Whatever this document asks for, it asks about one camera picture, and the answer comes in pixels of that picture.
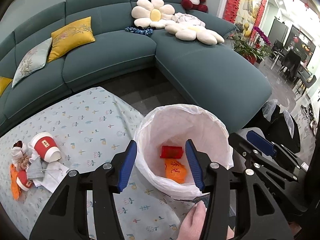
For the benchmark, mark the pink white folded cloth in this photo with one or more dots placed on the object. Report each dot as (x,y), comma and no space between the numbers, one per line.
(187,19)

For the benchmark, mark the yellow cushion centre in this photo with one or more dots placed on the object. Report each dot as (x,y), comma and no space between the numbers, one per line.
(69,37)

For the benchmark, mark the yellow cushion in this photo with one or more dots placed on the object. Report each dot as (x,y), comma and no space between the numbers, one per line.
(4,82)
(69,37)

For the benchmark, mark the blue scrunchie on sofa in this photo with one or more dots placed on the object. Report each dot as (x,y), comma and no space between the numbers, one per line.
(142,31)

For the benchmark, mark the yellow cushion left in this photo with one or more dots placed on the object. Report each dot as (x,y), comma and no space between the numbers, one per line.
(4,82)

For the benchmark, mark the left hand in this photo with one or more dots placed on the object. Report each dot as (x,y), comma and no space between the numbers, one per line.
(192,225)

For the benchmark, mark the white daisy pillow upper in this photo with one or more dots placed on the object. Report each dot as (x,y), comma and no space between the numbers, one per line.
(152,13)

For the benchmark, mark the dining chairs and table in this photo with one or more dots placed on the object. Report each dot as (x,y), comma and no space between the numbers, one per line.
(292,66)

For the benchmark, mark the brown floral scrunchie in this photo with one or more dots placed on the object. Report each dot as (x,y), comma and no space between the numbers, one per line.
(23,163)

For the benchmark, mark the white daisy pillow lower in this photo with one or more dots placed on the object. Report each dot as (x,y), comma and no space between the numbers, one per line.
(189,32)

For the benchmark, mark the floral light blue tablecloth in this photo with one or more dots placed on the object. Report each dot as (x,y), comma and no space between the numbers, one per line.
(89,129)

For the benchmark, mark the red wall decoration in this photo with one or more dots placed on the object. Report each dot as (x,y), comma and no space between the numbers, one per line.
(245,14)

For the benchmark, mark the large orange snack bag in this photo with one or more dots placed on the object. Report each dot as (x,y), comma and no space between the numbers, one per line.
(175,171)

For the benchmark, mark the white sock with red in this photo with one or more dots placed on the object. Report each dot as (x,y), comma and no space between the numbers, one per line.
(18,152)

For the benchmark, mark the red white paper cup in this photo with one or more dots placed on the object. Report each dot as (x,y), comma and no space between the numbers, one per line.
(22,181)
(45,145)

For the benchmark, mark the red wrapper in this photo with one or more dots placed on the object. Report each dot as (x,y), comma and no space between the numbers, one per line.
(171,152)

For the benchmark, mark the light blue embroidered cushion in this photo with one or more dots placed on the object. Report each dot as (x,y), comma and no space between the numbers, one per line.
(32,61)

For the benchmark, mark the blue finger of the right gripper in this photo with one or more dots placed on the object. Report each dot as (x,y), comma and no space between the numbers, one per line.
(261,143)
(241,145)

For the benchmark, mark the small orange snack bag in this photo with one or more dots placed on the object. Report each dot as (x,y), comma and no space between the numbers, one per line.
(15,189)

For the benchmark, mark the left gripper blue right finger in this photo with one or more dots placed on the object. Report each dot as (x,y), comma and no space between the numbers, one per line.
(193,158)

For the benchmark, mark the potted plant with orchids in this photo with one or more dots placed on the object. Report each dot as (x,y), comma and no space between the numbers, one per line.
(252,44)

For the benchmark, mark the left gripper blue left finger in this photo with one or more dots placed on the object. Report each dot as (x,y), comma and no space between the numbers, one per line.
(127,163)

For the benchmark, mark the white daisy pillow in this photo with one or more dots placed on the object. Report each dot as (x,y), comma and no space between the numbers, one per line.
(152,13)
(189,32)

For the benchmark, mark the white tissue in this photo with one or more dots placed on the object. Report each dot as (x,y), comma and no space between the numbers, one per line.
(47,175)

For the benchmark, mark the teal sectional sofa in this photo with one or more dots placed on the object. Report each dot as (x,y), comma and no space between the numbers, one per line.
(215,78)

